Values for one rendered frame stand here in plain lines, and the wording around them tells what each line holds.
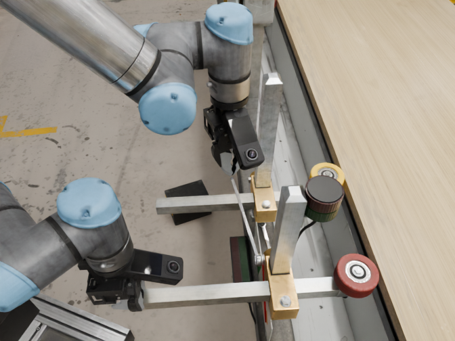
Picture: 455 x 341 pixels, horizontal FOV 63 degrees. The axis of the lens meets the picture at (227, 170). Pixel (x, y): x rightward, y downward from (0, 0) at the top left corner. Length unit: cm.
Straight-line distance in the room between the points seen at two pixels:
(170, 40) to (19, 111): 234
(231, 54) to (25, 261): 41
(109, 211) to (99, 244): 5
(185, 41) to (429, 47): 108
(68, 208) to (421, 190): 75
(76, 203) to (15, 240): 8
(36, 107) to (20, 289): 238
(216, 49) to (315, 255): 69
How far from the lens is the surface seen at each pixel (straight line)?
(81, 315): 152
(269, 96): 75
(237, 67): 63
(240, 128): 69
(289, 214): 61
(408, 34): 158
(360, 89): 121
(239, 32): 60
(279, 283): 77
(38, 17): 47
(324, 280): 80
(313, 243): 113
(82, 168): 229
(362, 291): 76
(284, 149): 136
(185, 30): 61
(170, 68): 50
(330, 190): 60
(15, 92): 308
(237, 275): 96
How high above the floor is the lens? 156
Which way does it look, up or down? 47 degrees down
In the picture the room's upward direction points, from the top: straight up
